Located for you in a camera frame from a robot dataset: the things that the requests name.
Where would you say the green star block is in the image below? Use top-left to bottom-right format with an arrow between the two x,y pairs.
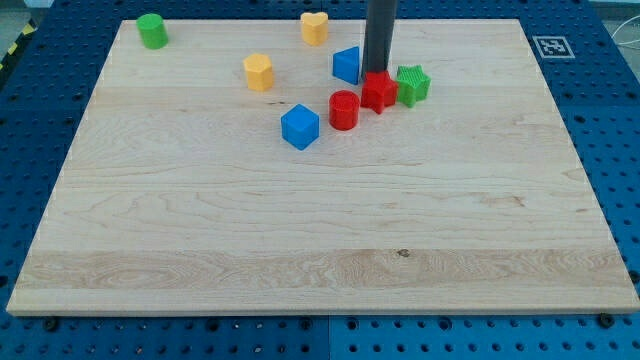
396,65 -> 431,108

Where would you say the red star block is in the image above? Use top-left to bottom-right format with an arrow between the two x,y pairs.
360,71 -> 398,114

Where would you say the blue cube block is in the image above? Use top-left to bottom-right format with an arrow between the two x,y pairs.
281,104 -> 320,150

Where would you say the red cylinder block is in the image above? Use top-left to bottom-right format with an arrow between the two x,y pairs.
329,90 -> 360,131

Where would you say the light wooden board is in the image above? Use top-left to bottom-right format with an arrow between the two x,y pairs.
7,19 -> 639,316

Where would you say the blue triangle block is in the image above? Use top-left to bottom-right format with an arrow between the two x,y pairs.
332,46 -> 360,85

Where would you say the yellow hexagon block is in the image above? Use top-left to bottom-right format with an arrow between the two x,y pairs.
243,53 -> 274,91

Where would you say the yellow heart block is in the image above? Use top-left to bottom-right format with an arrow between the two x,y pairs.
300,12 -> 328,46

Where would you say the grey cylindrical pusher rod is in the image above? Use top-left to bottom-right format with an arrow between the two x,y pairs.
361,0 -> 398,78

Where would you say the green cylinder block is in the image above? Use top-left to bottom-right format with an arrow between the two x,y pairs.
136,13 -> 168,50

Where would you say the white fiducial marker tag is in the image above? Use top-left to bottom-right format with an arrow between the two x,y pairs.
532,35 -> 575,59

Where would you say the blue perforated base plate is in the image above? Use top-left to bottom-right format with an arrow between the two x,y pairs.
1,1 -> 639,359

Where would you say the white cable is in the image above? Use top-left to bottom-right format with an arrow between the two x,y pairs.
610,14 -> 640,51

